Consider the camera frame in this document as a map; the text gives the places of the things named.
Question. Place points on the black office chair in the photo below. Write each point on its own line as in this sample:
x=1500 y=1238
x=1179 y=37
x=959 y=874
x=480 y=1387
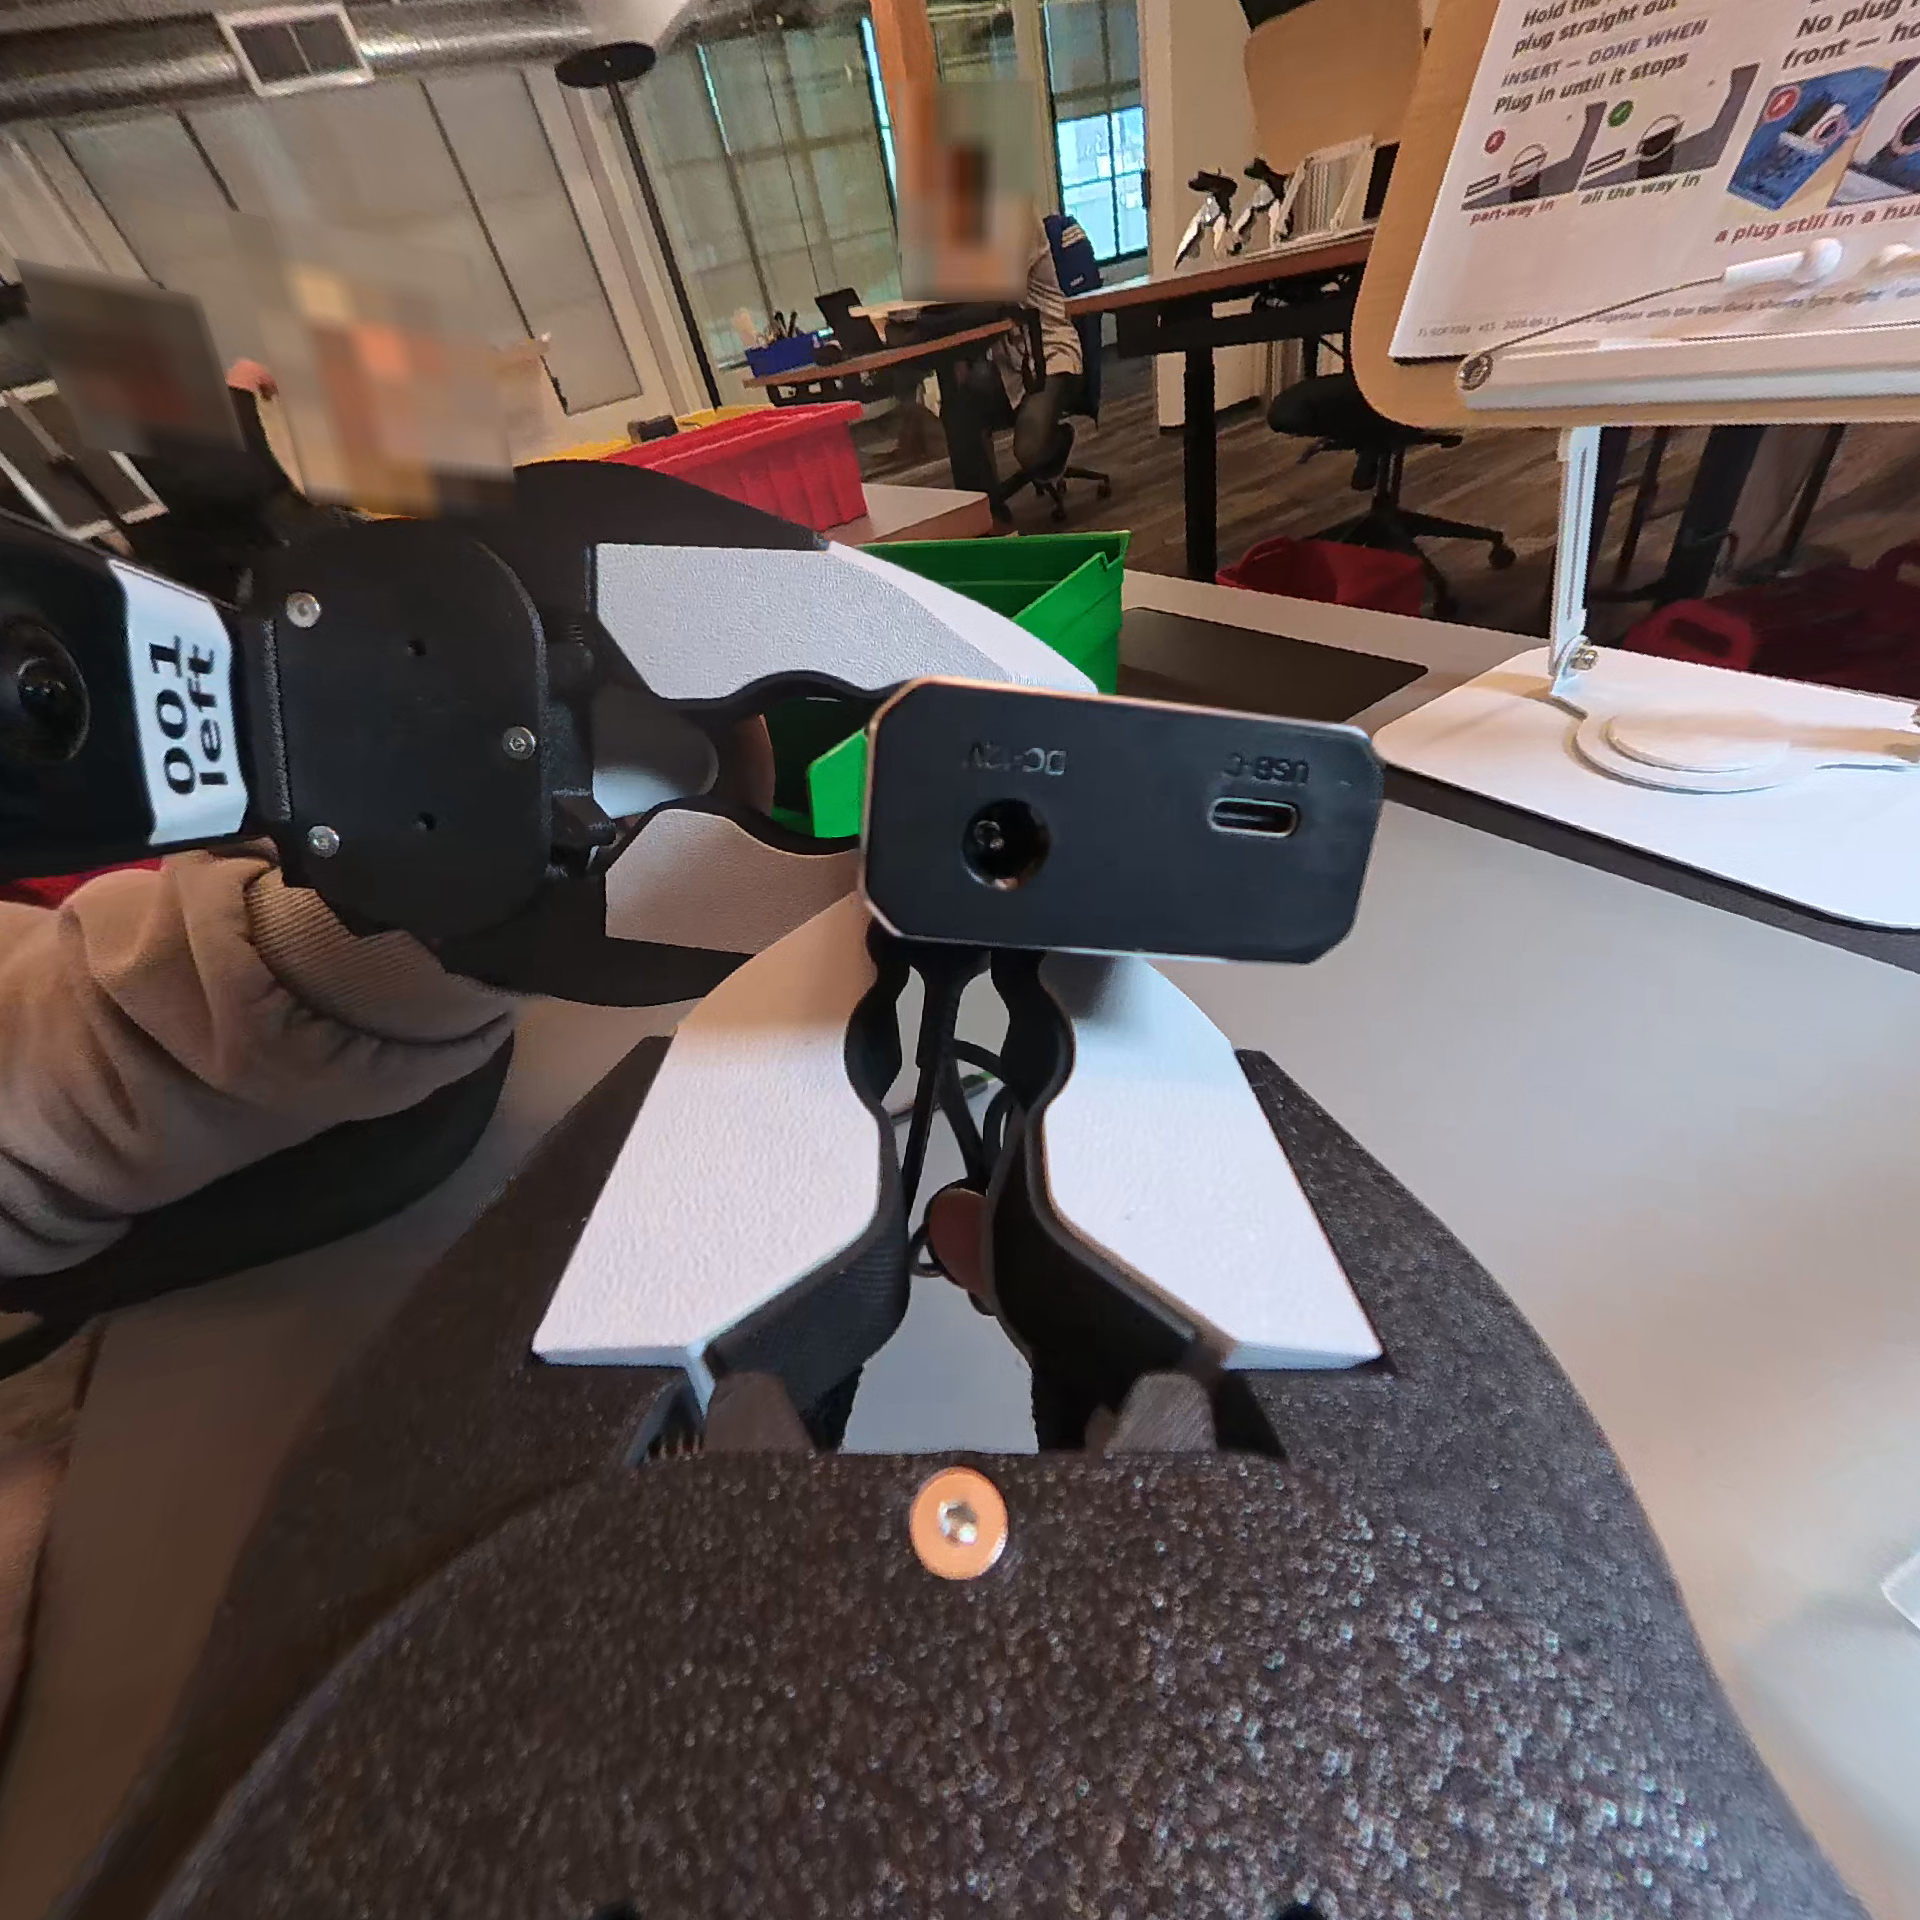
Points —
x=1349 y=414

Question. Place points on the person's right hand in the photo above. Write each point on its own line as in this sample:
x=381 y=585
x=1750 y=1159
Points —
x=962 y=1238

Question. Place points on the black floor lamp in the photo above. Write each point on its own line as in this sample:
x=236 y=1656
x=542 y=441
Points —
x=608 y=68

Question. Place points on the black usb hub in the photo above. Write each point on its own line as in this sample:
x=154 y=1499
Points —
x=1111 y=900

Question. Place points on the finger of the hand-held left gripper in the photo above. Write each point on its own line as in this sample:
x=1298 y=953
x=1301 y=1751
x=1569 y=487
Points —
x=705 y=887
x=783 y=614

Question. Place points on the red bin under desk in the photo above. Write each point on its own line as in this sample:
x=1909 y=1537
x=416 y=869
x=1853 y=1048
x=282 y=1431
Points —
x=1802 y=632
x=1319 y=579

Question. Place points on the wooden office desk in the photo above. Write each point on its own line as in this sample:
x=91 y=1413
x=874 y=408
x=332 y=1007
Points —
x=1199 y=287
x=900 y=348

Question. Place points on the long red plastic bin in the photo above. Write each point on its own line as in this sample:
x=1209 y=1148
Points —
x=750 y=451

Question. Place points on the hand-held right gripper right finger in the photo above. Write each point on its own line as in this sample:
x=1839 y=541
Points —
x=1187 y=1187

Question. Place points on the small blue bin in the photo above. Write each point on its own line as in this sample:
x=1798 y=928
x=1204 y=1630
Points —
x=784 y=357

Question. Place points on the printed instruction sheet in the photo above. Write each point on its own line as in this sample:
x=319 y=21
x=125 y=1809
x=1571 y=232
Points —
x=1621 y=151

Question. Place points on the green plastic bin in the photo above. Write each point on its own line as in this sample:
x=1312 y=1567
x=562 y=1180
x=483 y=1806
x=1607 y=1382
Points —
x=1051 y=600

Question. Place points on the black wrist rest pad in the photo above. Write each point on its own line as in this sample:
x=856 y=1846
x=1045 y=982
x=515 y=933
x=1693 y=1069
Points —
x=378 y=1163

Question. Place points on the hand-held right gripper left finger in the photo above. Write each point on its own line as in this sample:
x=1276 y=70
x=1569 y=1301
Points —
x=719 y=1187

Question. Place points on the person's left forearm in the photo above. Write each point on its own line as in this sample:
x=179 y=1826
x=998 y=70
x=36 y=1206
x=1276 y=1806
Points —
x=182 y=1048

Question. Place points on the wooden post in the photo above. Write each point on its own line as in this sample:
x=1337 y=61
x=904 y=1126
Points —
x=896 y=43

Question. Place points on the white air vent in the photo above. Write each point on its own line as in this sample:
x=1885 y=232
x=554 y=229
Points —
x=292 y=43

